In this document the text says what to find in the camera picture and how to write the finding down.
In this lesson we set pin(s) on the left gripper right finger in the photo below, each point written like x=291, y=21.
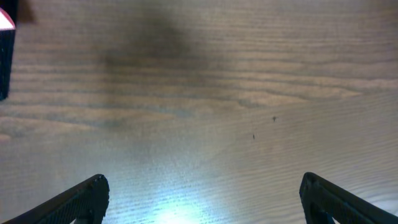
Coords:
x=325, y=202

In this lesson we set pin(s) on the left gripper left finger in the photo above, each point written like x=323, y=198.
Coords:
x=86, y=202

